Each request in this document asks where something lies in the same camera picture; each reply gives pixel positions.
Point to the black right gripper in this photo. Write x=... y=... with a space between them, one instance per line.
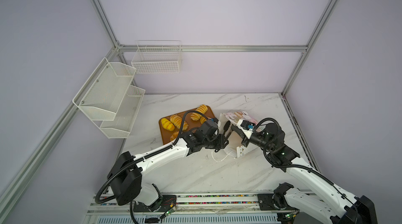
x=246 y=142

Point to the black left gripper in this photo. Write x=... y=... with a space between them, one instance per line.
x=221 y=144

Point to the cartoon animal paper bag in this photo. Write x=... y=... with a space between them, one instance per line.
x=235 y=148

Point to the ridged long fake bread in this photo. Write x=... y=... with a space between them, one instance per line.
x=197 y=116

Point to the yellow fake bread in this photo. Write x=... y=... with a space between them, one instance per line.
x=174 y=136
x=203 y=119
x=167 y=124
x=179 y=122

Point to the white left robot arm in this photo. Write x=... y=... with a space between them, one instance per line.
x=127 y=174

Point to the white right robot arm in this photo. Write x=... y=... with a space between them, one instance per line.
x=333 y=204

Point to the brown plastic tray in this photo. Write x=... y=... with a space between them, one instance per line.
x=166 y=135

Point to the white mesh lower shelf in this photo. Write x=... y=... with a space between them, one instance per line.
x=122 y=125

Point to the white mesh shelf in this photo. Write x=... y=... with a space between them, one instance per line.
x=122 y=125
x=101 y=96

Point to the white mesh upper shelf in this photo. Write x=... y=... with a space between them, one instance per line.
x=101 y=96

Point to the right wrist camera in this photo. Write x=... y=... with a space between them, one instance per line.
x=246 y=128

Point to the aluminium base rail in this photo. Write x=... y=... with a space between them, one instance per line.
x=197 y=207

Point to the white wire basket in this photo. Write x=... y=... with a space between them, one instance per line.
x=158 y=57

